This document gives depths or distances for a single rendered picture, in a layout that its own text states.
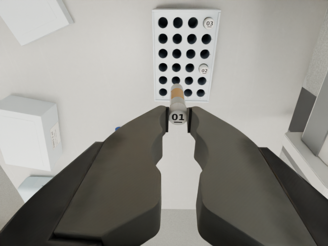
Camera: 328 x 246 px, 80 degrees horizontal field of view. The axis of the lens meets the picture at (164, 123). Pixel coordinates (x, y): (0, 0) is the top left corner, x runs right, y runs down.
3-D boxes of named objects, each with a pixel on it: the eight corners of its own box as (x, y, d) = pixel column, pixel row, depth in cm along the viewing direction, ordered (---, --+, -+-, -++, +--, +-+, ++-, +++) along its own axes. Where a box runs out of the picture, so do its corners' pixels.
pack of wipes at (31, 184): (88, 176, 46) (80, 192, 42) (95, 202, 51) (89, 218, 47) (26, 174, 47) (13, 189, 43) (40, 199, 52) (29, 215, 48)
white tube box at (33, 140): (63, 153, 43) (50, 172, 38) (23, 147, 42) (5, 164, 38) (57, 102, 36) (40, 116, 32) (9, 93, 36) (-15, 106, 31)
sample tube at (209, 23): (209, 25, 28) (214, 30, 24) (200, 25, 28) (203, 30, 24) (210, 15, 27) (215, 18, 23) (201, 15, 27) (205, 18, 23)
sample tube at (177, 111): (183, 96, 16) (187, 126, 13) (169, 95, 16) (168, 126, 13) (184, 82, 16) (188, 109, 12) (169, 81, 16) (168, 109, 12)
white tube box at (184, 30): (205, 92, 33) (208, 103, 30) (156, 92, 34) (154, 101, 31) (215, 8, 27) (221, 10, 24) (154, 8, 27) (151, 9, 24)
